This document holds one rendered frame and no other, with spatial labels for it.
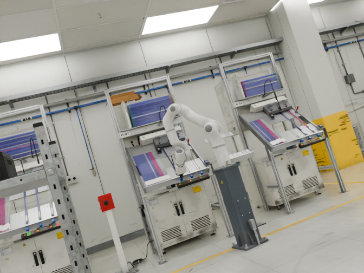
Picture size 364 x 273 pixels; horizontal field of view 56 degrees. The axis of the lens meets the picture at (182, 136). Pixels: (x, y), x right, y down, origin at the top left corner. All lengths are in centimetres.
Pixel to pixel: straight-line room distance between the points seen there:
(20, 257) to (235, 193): 210
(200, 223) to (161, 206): 47
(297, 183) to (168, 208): 159
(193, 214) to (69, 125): 251
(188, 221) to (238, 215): 91
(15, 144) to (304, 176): 325
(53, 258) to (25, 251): 27
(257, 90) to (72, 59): 287
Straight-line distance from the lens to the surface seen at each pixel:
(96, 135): 537
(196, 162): 362
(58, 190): 118
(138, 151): 384
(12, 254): 377
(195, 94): 577
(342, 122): 632
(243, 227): 305
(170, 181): 343
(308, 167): 445
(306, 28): 650
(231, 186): 300
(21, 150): 389
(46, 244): 371
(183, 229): 380
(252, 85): 444
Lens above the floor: 83
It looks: 5 degrees up
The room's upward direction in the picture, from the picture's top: 17 degrees counter-clockwise
